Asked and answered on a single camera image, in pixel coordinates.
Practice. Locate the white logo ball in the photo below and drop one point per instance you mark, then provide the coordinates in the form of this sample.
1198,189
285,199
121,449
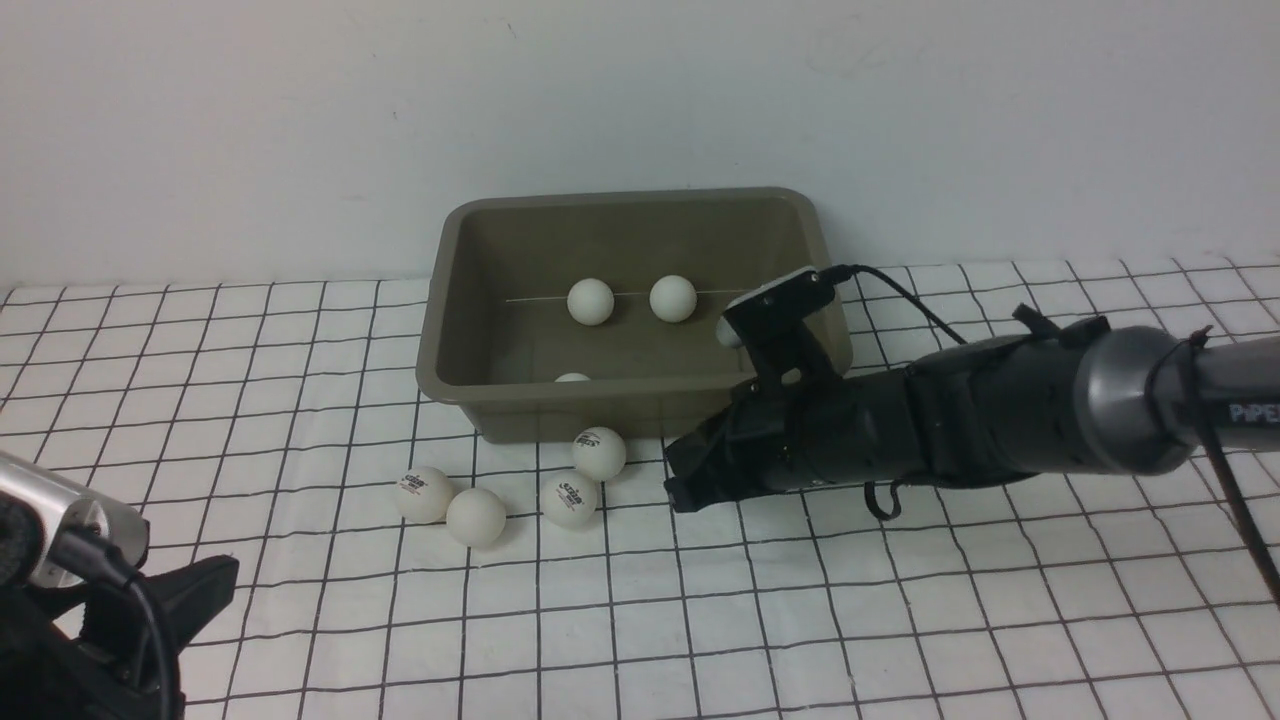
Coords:
569,499
423,495

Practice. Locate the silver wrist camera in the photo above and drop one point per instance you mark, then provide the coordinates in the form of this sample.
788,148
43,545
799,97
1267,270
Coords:
59,504
770,324

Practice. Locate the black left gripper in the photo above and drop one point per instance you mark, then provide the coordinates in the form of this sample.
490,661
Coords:
110,671

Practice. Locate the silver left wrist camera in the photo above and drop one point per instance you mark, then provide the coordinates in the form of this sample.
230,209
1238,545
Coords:
59,504

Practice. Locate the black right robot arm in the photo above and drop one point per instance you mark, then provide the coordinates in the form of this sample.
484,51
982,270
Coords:
1085,399

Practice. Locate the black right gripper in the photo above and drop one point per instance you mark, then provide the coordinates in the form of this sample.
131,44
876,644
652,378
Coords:
839,433

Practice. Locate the olive green plastic bin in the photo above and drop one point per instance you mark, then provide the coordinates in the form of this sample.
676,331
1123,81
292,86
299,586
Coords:
499,344

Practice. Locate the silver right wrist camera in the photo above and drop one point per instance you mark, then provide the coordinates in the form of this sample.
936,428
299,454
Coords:
770,324

